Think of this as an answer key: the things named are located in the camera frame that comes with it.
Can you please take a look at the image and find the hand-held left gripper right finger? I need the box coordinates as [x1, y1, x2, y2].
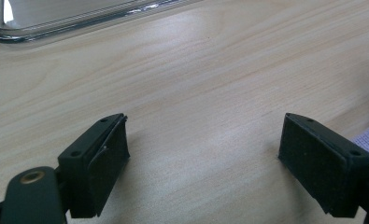
[277, 112, 369, 218]

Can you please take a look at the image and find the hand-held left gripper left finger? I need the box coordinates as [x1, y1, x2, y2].
[57, 112, 131, 219]

